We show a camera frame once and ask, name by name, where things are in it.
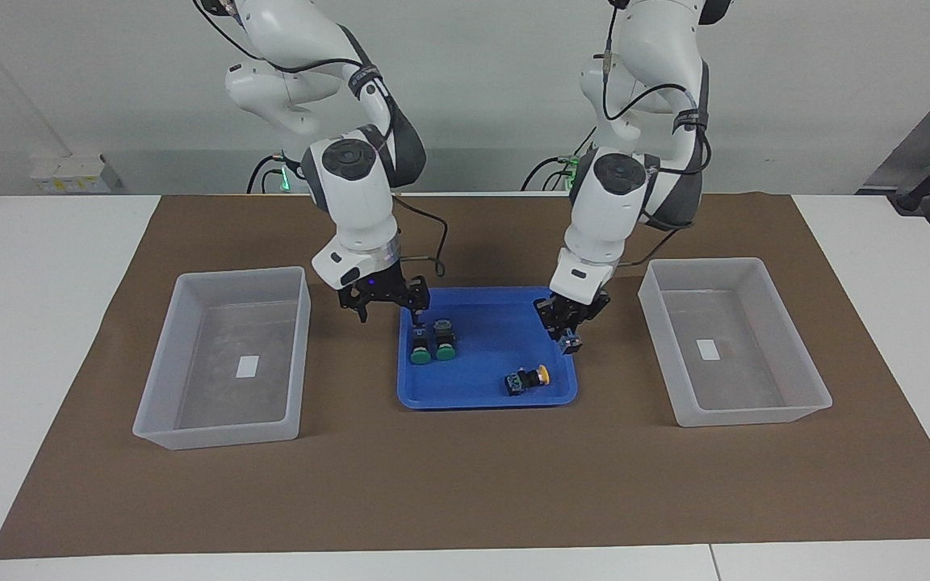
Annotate brown paper table mat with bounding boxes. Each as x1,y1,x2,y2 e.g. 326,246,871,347
0,192,930,559

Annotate white power strip box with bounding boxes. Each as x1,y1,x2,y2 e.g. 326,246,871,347
29,153,123,194

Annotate translucent plastic box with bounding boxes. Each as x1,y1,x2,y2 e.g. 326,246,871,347
132,266,312,451
638,257,833,428

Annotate black right base cable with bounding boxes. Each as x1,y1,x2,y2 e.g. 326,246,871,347
247,153,288,194

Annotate black base cable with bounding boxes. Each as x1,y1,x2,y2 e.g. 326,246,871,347
247,153,288,194
522,129,595,192

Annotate blue plastic tray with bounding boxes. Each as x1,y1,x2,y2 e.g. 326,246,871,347
396,286,579,411

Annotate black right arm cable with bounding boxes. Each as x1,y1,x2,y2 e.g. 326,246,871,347
191,0,450,279

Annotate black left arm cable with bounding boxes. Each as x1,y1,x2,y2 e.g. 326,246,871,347
601,0,712,267

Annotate black left base cable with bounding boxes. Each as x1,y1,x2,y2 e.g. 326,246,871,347
522,129,595,192

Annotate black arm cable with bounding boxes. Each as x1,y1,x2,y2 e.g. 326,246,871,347
601,0,712,267
191,0,450,279

